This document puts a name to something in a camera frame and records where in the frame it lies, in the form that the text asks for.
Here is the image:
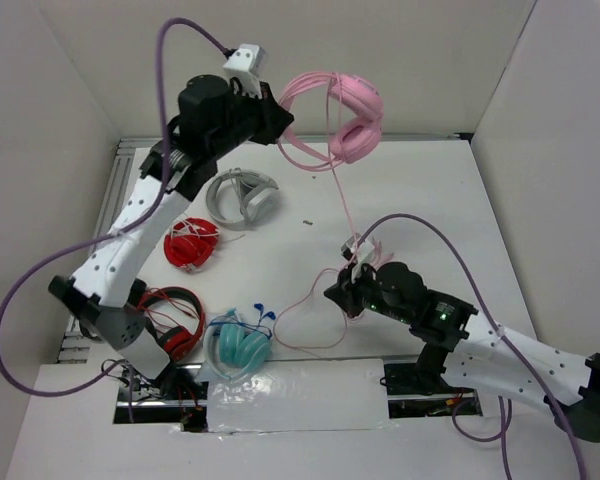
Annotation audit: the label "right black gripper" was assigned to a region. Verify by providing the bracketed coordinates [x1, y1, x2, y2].
[323, 258, 412, 324]

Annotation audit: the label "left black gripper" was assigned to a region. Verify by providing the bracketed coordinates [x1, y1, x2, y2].
[209, 79, 294, 160]

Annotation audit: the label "pink headphones with cable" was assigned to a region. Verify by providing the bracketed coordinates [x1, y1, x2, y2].
[272, 70, 385, 353]

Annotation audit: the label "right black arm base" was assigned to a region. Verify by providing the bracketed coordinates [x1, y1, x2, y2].
[379, 345, 467, 419]

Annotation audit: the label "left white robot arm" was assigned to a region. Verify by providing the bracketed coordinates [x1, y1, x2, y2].
[49, 75, 294, 399]

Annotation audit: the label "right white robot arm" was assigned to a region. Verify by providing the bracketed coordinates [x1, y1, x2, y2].
[324, 262, 600, 443]

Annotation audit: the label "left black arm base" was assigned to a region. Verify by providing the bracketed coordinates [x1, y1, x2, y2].
[101, 360, 208, 433]

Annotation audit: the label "grey white headphones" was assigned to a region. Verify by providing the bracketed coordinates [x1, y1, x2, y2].
[205, 168, 279, 230]

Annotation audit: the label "teal white headphones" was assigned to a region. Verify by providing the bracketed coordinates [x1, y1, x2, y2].
[202, 308, 273, 382]

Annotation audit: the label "red folded headphones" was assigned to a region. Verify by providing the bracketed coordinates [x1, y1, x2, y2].
[163, 217, 220, 272]

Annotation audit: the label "red black headphones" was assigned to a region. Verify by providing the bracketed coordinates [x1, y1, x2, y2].
[136, 286, 206, 362]

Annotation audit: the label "blue earbuds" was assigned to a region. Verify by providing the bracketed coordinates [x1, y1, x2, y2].
[253, 303, 276, 324]

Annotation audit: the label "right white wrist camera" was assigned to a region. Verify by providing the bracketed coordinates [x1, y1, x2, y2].
[341, 235, 376, 283]

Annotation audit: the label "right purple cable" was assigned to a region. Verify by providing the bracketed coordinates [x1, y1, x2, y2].
[354, 214, 589, 480]

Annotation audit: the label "purple cable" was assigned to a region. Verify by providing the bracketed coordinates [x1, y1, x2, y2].
[354, 214, 589, 480]
[0, 17, 236, 399]

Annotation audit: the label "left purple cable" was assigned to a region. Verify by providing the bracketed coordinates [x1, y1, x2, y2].
[0, 17, 236, 399]

